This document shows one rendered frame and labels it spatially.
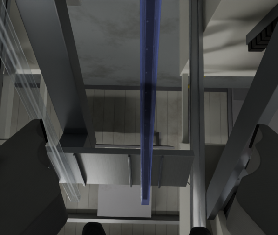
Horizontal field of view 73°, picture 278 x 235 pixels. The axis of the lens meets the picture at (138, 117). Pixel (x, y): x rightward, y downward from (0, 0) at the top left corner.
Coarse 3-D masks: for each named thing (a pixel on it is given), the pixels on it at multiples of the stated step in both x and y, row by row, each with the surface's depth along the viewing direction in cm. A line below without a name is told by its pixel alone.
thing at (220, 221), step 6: (222, 210) 55; (216, 216) 54; (222, 216) 53; (210, 222) 59; (216, 222) 54; (222, 222) 52; (216, 228) 54; (222, 228) 51; (216, 234) 54; (222, 234) 50; (228, 234) 50
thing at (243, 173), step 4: (244, 172) 43; (240, 176) 44; (236, 180) 45; (240, 180) 45; (236, 184) 46; (232, 188) 47; (236, 188) 47; (232, 192) 48; (236, 192) 48; (228, 196) 50; (228, 200) 51; (224, 204) 52; (220, 208) 54
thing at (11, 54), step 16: (0, 0) 13; (0, 16) 13; (0, 32) 14; (0, 48) 14; (16, 48) 15; (16, 64) 15; (16, 80) 16; (32, 80) 17; (32, 96) 17; (32, 112) 18; (48, 128) 20; (48, 144) 21; (64, 160) 24; (64, 176) 25
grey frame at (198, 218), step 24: (192, 0) 65; (192, 24) 64; (192, 48) 63; (192, 72) 62; (192, 96) 61; (192, 120) 61; (192, 144) 60; (192, 168) 59; (192, 192) 58; (192, 216) 58
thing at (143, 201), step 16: (144, 0) 12; (160, 0) 12; (144, 16) 13; (160, 16) 13; (144, 32) 13; (144, 48) 14; (144, 64) 15; (144, 80) 16; (144, 96) 17; (144, 112) 18; (144, 128) 19; (144, 144) 20; (144, 160) 22; (144, 176) 24; (144, 192) 27
